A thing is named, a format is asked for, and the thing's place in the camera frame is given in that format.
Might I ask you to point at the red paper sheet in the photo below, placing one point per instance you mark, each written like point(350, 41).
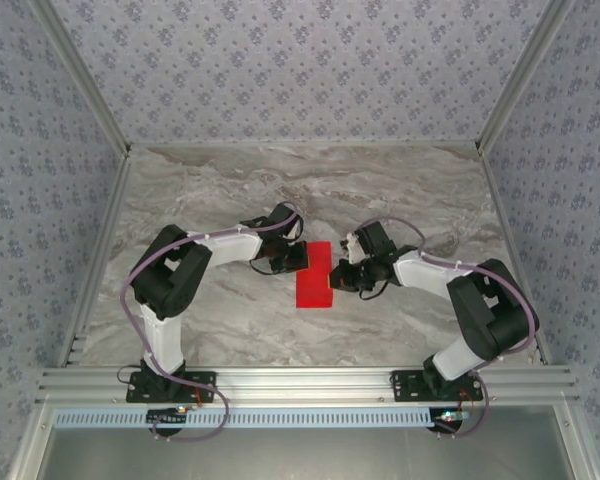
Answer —
point(317, 290)

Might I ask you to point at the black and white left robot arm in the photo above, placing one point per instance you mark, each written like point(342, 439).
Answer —
point(170, 280)

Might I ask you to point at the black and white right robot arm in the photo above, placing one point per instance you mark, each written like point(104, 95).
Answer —
point(495, 320)

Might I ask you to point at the small circuit board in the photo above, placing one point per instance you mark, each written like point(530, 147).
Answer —
point(452, 415)
point(167, 414)

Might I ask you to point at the grey metal panel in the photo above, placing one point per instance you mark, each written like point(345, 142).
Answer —
point(305, 455)

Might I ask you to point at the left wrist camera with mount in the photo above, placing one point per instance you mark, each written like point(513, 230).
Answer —
point(293, 229)

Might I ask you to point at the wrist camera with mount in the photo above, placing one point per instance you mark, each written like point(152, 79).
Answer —
point(350, 246)
point(293, 229)

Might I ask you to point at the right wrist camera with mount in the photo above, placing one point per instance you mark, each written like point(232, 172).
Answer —
point(350, 246)

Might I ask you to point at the thin aluminium table end rail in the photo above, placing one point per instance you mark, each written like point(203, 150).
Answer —
point(305, 145)

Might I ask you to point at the wide aluminium mounting rail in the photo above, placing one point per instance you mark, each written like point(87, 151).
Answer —
point(305, 385)

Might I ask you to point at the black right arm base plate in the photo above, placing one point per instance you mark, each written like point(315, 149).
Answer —
point(405, 387)

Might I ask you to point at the aluminium table side rail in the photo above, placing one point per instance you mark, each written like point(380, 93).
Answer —
point(500, 210)
point(99, 250)

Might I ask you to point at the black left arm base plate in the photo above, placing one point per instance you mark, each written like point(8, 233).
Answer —
point(200, 392)

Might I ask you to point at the aluminium corner post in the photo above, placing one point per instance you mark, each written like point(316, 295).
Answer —
point(522, 75)
point(84, 75)

